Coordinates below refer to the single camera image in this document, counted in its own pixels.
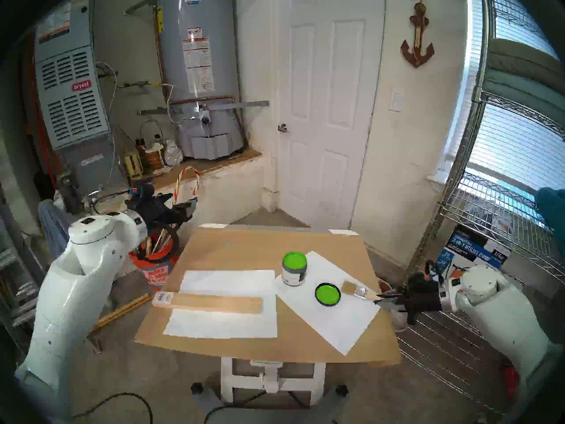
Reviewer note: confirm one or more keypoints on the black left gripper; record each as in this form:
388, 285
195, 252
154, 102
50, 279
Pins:
159, 211

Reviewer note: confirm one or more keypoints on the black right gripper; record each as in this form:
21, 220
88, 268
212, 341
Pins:
421, 297

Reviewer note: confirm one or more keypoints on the wooden chip paint brush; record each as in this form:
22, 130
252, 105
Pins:
357, 290

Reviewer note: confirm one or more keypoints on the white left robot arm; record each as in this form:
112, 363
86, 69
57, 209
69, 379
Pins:
75, 290

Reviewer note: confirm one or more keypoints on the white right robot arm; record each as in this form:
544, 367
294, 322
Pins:
499, 304

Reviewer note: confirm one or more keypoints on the black lid with green paint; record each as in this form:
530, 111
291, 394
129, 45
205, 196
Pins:
327, 294

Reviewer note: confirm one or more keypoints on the green paint sample jar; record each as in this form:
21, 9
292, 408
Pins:
294, 270

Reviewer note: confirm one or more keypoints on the clear glass bowl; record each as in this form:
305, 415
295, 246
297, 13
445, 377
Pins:
401, 323

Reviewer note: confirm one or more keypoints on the striped candy cane decoration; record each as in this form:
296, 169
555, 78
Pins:
196, 180

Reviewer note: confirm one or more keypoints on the white water heater platform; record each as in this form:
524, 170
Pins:
225, 184

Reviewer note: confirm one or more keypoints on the foil wrapped object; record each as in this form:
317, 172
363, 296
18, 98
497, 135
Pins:
173, 153

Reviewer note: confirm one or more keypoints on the white paper sheet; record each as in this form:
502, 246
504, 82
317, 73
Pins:
220, 326
335, 326

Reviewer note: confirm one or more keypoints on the brown hardboard table cover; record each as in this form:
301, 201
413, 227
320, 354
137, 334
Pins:
247, 251

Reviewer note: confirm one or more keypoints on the orange plastic bucket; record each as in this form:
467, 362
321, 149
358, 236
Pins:
154, 273

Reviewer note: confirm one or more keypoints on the light wood plank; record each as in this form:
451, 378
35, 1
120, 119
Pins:
212, 303

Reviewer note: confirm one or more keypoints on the utility pump box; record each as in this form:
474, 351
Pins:
476, 248

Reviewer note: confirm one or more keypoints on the wooden sticks bundle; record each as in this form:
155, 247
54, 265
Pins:
123, 312

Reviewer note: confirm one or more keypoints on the yellow gas pipe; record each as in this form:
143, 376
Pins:
137, 84

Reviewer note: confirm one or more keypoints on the blue cloth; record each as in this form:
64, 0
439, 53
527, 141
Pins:
55, 229

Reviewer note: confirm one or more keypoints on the tan board table top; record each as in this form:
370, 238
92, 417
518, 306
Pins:
271, 379

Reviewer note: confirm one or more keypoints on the red plastic object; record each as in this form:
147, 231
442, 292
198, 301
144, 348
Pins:
511, 381

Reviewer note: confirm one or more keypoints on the grey water heater tank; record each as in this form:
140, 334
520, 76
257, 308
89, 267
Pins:
198, 52

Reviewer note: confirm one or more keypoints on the grey bryant furnace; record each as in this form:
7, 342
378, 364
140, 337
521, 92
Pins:
70, 96

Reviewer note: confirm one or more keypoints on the white panel door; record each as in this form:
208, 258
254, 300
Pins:
329, 96

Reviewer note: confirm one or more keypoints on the dark teal fabric object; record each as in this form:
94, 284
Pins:
551, 209

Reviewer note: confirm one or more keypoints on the aluminium ladder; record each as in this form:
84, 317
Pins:
17, 295

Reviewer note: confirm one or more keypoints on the white window blinds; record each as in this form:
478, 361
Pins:
507, 140

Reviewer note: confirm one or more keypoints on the teal folded cushion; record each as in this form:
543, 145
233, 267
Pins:
516, 94

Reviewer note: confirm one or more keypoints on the olive folded cushion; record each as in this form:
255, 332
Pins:
525, 56

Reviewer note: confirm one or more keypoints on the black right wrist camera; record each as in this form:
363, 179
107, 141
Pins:
430, 277

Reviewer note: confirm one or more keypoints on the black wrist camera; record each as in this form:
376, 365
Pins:
430, 277
145, 191

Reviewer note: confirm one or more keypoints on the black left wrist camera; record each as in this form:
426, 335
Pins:
145, 191

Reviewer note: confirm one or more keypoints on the white light switch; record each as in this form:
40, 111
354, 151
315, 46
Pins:
396, 100

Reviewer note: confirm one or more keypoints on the rusty anchor wall decoration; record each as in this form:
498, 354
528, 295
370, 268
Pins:
416, 50

